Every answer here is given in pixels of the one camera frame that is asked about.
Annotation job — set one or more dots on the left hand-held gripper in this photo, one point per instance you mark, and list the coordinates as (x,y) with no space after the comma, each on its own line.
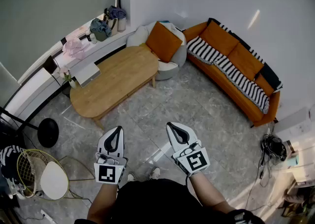
(108,173)

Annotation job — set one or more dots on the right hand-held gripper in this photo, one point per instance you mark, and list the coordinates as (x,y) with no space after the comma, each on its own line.
(195,161)

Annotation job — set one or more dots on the person's left forearm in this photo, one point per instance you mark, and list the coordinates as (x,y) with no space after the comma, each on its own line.
(102,203)

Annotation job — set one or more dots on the person's right forearm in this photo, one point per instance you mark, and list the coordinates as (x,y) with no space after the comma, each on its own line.
(209,193)

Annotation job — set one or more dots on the wooden coffee table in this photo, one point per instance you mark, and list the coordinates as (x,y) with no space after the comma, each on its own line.
(118,77)

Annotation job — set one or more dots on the person's left shoe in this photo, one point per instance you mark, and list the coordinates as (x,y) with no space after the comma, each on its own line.
(131,176)

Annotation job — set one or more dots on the person's shoe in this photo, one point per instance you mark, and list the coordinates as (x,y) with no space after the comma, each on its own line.
(155,172)
(131,176)

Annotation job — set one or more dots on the person's right shoe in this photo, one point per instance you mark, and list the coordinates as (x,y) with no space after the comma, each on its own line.
(155,172)

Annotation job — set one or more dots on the black floor stand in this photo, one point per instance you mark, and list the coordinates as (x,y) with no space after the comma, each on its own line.
(48,133)

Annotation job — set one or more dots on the white round seat cushion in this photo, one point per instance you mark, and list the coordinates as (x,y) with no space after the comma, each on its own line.
(54,181)

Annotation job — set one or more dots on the person's black shirt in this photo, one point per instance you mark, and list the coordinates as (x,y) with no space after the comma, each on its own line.
(157,203)

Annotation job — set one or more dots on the orange sofa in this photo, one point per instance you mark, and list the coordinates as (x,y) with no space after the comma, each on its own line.
(221,80)

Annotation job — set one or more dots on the grey white beanbag chair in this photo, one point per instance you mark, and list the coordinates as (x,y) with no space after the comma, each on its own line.
(169,69)

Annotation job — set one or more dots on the small glass vase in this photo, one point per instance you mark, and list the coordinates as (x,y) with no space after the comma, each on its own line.
(72,84)

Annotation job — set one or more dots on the white grey speaker box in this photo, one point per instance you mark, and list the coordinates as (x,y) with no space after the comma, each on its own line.
(87,75)

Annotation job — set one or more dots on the black white striped blanket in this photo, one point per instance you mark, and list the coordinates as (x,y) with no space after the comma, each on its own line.
(221,63)

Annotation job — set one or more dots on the pink flower bunch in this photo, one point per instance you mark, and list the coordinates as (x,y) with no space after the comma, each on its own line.
(64,73)

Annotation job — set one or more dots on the white window sill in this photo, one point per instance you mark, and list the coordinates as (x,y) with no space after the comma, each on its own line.
(32,90)

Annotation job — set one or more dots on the small orange sofa cushion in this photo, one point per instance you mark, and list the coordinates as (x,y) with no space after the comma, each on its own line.
(264,85)

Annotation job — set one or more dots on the orange square cushion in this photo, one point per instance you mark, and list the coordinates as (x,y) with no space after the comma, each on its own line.
(163,41)

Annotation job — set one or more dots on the orange sofa back cushion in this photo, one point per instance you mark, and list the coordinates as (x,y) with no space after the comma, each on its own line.
(246,61)
(219,37)

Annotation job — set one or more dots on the small black panel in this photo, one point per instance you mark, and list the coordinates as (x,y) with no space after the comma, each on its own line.
(50,65)

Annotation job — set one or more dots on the black white striped cloth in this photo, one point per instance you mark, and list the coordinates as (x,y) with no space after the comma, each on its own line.
(9,152)

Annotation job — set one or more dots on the pink cloth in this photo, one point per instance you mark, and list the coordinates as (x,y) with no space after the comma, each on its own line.
(73,48)

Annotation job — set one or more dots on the clear jar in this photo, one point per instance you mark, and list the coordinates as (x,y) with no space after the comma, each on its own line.
(93,38)

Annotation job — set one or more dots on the black throw with striped edge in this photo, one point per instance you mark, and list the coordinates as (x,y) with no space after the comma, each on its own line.
(270,75)

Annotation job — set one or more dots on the green bag with clothes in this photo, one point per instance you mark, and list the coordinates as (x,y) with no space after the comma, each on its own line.
(99,31)

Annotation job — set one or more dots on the white cabinet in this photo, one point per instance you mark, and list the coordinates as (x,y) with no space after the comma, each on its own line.
(295,124)

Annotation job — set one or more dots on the teal cloth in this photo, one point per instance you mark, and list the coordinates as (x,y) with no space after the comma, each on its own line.
(165,21)

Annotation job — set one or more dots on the white bag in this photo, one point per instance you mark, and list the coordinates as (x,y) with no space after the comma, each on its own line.
(121,24)

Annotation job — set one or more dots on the blue checked cloth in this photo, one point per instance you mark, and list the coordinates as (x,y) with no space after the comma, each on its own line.
(116,12)

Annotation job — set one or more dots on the grey roller blind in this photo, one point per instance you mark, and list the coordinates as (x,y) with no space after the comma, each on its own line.
(49,9)

